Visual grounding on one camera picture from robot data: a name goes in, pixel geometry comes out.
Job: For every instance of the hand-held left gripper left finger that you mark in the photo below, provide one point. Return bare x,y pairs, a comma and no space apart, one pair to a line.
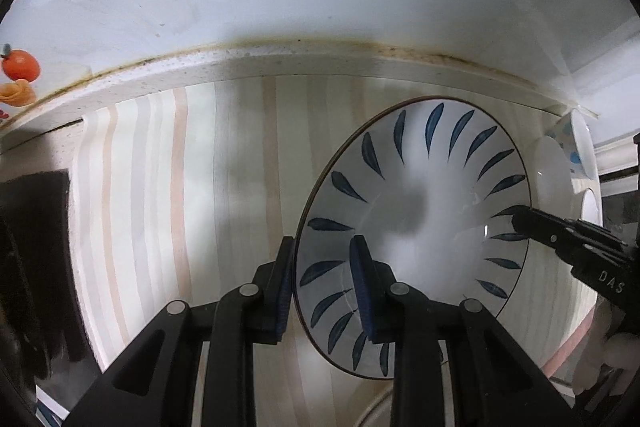
282,287

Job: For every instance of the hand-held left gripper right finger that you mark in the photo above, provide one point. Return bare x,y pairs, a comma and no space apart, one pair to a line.
362,287

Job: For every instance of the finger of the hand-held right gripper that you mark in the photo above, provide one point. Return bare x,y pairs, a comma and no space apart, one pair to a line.
545,229

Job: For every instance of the white dotted bowl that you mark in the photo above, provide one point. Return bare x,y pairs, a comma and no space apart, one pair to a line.
582,147

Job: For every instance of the blue leaf pattern plate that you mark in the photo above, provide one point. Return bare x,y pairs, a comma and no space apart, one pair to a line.
440,187

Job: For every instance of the person's right hand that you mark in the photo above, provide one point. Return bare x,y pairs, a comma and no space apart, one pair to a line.
620,347

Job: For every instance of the striped cat print cloth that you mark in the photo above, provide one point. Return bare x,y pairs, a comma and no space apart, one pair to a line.
200,187

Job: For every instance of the black gas stove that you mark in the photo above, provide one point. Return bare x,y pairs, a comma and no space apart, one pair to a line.
35,257

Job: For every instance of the golden ingot wall sticker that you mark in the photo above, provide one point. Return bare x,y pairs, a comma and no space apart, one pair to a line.
17,93

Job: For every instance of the orange persimmon wall sticker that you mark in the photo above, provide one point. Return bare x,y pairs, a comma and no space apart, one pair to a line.
20,64

